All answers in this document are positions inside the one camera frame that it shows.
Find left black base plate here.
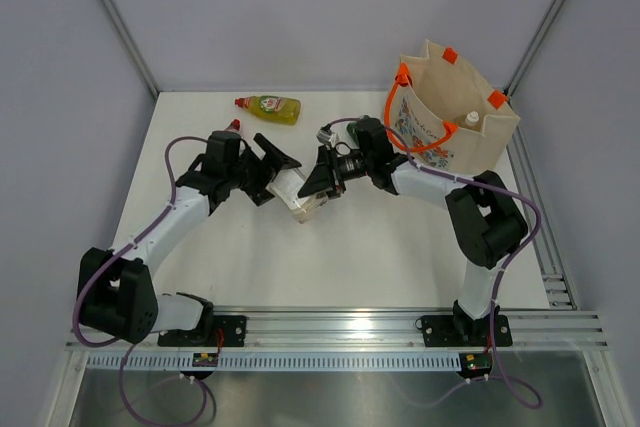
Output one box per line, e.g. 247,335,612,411
158,314,247,348

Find clear pale soap bottle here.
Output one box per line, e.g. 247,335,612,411
267,169,328,224

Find amber liquid bottle white cap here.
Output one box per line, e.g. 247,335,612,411
461,111,481,131

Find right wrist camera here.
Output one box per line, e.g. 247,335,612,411
316,127,339,148

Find beige canvas bag orange handles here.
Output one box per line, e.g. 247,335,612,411
382,40,520,175

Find white slotted cable duct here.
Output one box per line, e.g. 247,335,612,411
85,352,464,373

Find left aluminium frame post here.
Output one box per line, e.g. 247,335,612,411
97,0,160,101

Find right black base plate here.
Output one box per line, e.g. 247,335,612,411
417,314,513,347

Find red dish soap bottle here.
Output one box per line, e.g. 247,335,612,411
225,119,241,134

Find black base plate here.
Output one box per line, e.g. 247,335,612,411
158,314,247,348
417,314,513,347

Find aluminium mounting rail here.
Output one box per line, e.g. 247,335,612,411
64,309,609,352

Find green dish soap bottle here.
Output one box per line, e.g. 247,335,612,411
346,116,372,148

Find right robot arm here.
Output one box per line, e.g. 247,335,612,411
298,117,537,344

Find right aluminium frame post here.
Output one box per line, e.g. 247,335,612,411
503,0,599,98

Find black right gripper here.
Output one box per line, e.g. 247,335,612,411
299,144,374,203

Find aluminium frame post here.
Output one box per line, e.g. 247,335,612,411
503,0,599,98
97,0,160,101

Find yellow dish soap bottle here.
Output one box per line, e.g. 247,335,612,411
234,95,301,125

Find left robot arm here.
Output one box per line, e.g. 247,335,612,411
72,130,301,348

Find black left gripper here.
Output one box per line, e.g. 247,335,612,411
226,135,300,205

